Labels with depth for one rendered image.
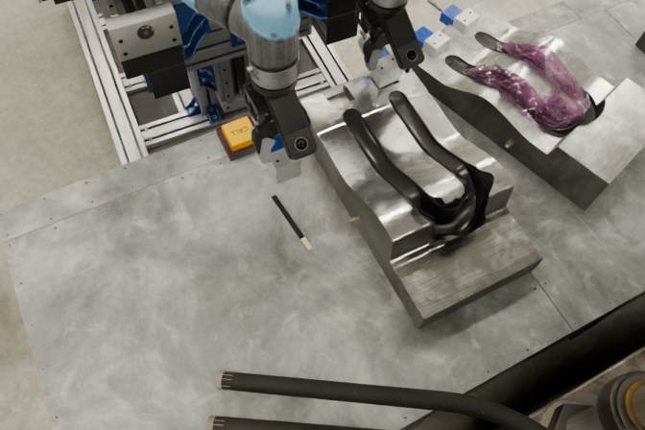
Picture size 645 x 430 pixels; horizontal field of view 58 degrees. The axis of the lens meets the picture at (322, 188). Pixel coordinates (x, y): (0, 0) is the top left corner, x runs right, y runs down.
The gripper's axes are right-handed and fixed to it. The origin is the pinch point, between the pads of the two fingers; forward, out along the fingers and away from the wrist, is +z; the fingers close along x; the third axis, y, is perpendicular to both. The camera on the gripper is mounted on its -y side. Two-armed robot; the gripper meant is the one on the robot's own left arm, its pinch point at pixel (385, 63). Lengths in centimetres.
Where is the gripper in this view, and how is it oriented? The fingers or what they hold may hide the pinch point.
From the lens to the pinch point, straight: 122.3
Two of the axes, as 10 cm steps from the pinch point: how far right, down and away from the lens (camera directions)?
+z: 0.2, 3.3, 9.4
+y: -4.5, -8.4, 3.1
